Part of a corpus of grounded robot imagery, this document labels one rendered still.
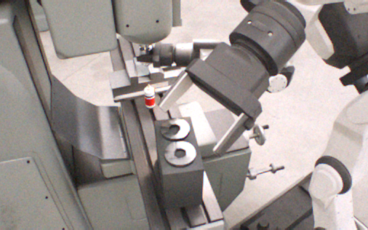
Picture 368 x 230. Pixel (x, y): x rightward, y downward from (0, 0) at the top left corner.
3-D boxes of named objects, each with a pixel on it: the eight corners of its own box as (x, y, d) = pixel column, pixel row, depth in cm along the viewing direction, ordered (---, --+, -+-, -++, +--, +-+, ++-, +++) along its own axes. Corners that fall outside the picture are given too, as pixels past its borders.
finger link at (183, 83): (166, 114, 49) (194, 82, 50) (158, 105, 46) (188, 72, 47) (158, 108, 50) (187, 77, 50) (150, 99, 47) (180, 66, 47)
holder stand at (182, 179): (190, 153, 122) (190, 112, 109) (202, 204, 106) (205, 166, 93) (157, 157, 121) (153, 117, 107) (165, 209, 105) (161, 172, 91)
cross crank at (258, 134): (260, 132, 179) (263, 116, 171) (269, 148, 171) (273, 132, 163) (233, 139, 176) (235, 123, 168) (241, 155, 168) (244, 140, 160)
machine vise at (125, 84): (182, 68, 160) (182, 49, 153) (192, 87, 150) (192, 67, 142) (109, 82, 153) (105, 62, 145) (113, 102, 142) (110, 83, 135)
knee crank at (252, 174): (281, 164, 175) (283, 156, 171) (286, 172, 171) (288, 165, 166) (243, 174, 170) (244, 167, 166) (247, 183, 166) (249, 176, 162)
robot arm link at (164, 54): (156, 34, 121) (188, 35, 120) (157, 57, 128) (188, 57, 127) (151, 53, 112) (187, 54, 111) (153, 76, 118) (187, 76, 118)
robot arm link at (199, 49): (188, 55, 125) (218, 56, 125) (187, 76, 119) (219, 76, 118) (188, 31, 116) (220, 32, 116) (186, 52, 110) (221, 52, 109)
